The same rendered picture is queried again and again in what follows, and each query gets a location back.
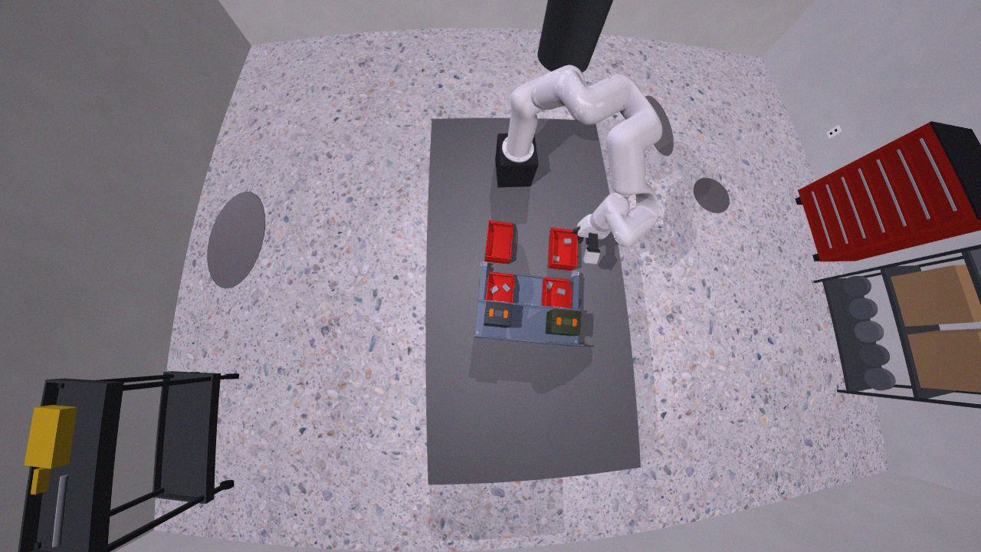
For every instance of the red bin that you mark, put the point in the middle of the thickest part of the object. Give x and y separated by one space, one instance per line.
551 298
500 279
567 253
499 242

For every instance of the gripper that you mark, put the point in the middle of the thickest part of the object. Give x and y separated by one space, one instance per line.
585 227

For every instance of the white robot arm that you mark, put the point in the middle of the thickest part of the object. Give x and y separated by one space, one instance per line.
626 143

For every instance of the dark green tool case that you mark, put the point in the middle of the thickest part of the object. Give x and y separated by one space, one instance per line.
563 322

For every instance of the dark grey tool case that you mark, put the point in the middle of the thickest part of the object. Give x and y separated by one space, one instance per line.
497 313

